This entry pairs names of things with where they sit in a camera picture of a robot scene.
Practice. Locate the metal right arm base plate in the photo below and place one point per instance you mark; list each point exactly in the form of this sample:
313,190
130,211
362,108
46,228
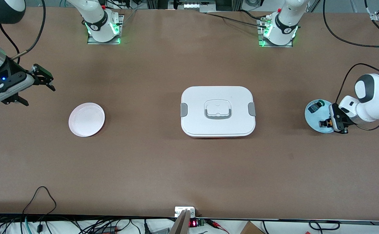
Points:
122,32

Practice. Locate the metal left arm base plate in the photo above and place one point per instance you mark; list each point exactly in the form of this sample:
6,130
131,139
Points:
260,35

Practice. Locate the light blue round plate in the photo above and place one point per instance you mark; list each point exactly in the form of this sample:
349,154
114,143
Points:
313,122

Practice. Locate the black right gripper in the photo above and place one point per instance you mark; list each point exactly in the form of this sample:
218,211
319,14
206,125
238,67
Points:
10,72

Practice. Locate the black power adapter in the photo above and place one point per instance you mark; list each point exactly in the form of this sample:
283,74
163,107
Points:
105,230

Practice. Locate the black blue small battery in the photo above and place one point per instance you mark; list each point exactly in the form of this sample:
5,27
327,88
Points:
313,107

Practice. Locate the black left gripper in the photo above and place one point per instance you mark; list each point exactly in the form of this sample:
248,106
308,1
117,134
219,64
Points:
337,121

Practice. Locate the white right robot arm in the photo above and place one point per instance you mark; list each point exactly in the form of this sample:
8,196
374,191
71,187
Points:
95,16

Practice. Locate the brown cardboard piece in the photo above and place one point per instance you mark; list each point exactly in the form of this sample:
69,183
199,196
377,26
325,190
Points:
251,229

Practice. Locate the aluminium bracket with profile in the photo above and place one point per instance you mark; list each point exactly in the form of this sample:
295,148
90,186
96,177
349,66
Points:
181,224

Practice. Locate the pale pink round plate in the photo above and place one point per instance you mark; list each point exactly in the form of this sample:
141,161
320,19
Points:
87,120

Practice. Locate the red digit display module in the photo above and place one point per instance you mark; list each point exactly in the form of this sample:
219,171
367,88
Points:
193,223

